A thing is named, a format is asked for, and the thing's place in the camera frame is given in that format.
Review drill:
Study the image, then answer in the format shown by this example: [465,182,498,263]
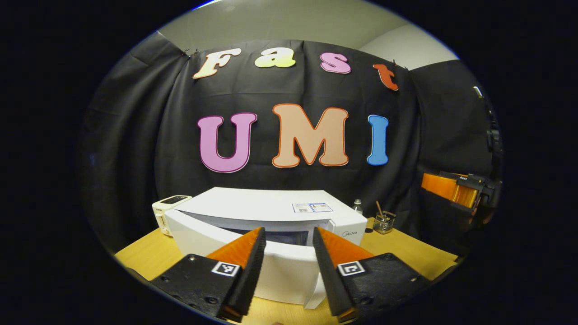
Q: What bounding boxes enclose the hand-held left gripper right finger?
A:
[312,227,432,323]

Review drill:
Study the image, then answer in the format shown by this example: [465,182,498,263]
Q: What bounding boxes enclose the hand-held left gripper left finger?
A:
[150,227,267,323]

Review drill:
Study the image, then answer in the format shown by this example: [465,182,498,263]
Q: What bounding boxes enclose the white microwave oven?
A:
[163,187,368,310]

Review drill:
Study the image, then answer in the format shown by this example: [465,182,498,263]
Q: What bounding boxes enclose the glass holder cup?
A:
[373,211,397,235]

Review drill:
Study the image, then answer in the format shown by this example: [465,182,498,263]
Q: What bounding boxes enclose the white toaster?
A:
[152,195,193,237]

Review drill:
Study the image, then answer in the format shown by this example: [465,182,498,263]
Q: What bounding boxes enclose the black backdrop cloth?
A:
[79,31,502,258]

